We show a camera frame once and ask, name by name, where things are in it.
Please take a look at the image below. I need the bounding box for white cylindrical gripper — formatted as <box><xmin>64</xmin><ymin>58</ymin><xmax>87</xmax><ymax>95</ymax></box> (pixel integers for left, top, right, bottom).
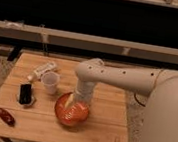
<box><xmin>65</xmin><ymin>80</ymin><xmax>95</xmax><ymax>107</ymax></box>

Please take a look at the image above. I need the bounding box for black eraser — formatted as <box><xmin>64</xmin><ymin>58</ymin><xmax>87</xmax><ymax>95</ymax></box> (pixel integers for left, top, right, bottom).
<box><xmin>19</xmin><ymin>84</ymin><xmax>32</xmax><ymax>104</ymax></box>

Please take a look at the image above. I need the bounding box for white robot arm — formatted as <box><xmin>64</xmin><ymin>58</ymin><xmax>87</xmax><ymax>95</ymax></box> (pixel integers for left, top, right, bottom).
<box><xmin>74</xmin><ymin>58</ymin><xmax>178</xmax><ymax>142</ymax></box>

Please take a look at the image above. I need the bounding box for white ceramic cup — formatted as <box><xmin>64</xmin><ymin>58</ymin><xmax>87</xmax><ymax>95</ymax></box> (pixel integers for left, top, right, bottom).
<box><xmin>40</xmin><ymin>71</ymin><xmax>60</xmax><ymax>95</ymax></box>

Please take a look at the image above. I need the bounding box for red orange bowl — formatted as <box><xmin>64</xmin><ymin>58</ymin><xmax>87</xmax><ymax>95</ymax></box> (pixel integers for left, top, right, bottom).
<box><xmin>54</xmin><ymin>93</ymin><xmax>90</xmax><ymax>127</ymax></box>

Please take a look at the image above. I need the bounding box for wooden cutting board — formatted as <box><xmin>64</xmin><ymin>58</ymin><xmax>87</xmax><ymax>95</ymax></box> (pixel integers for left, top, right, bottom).
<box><xmin>0</xmin><ymin>53</ymin><xmax>128</xmax><ymax>142</ymax></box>

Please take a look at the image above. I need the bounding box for white folded cloth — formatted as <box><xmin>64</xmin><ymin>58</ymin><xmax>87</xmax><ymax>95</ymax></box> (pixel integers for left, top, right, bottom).
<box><xmin>16</xmin><ymin>94</ymin><xmax>36</xmax><ymax>108</ymax></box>

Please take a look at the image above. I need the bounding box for dark red chili pepper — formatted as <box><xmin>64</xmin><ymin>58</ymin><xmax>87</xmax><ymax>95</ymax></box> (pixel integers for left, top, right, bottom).
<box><xmin>0</xmin><ymin>108</ymin><xmax>16</xmax><ymax>126</ymax></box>

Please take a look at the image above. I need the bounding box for black cable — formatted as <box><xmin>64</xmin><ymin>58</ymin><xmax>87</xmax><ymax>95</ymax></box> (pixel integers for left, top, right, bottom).
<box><xmin>132</xmin><ymin>91</ymin><xmax>149</xmax><ymax>108</ymax></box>

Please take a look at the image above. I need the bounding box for grey metal rail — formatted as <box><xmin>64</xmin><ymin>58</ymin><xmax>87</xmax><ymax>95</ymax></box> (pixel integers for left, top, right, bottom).
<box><xmin>0</xmin><ymin>21</ymin><xmax>178</xmax><ymax>63</ymax></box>

